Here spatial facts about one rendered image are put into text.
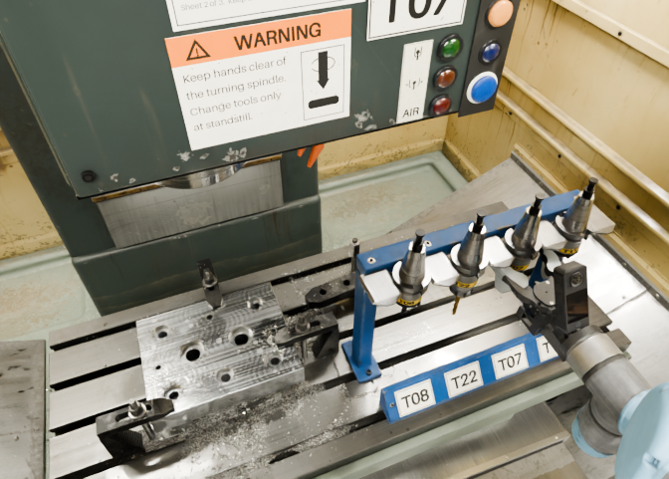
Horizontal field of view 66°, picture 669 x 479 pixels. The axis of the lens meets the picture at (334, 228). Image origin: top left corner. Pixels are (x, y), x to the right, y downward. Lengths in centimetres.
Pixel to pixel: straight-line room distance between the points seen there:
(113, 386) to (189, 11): 90
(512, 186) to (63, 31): 146
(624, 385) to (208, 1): 74
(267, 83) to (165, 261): 110
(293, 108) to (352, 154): 148
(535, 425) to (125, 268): 111
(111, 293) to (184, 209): 36
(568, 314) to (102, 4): 76
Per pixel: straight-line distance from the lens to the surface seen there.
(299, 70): 48
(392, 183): 203
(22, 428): 155
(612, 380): 89
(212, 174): 67
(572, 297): 90
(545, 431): 135
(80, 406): 120
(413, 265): 82
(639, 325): 149
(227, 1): 44
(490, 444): 128
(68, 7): 43
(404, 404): 106
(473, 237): 86
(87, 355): 127
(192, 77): 46
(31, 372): 164
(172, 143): 49
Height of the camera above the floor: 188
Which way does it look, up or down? 45 degrees down
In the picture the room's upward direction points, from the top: straight up
